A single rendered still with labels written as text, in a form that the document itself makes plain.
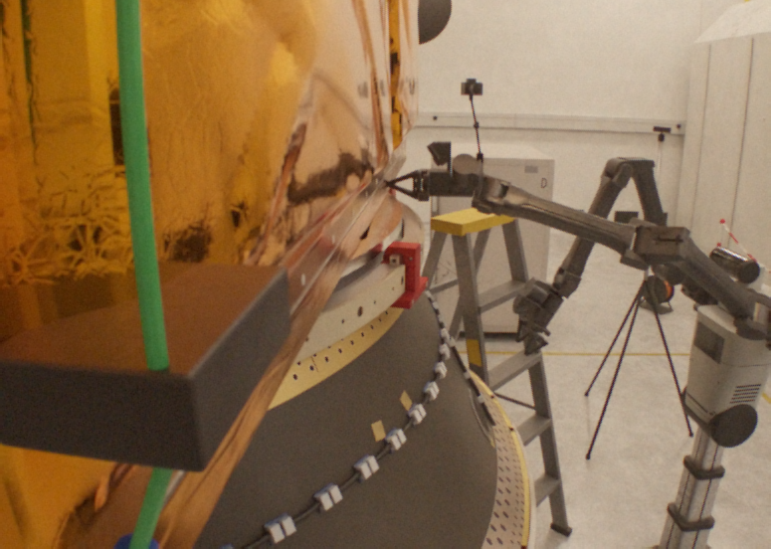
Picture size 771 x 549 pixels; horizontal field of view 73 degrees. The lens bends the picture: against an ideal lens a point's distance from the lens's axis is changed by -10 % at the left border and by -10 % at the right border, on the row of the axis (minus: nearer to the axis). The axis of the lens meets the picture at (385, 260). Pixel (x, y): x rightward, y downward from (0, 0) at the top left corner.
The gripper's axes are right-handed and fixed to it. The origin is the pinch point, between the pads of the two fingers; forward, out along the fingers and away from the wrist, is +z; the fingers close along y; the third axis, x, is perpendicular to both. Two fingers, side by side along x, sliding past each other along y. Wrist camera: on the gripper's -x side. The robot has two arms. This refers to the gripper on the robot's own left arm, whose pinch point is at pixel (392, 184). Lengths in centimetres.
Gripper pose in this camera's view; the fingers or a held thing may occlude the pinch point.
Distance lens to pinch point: 141.4
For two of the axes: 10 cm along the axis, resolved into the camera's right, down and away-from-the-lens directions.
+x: 0.0, 9.6, 2.8
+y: -1.0, 2.8, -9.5
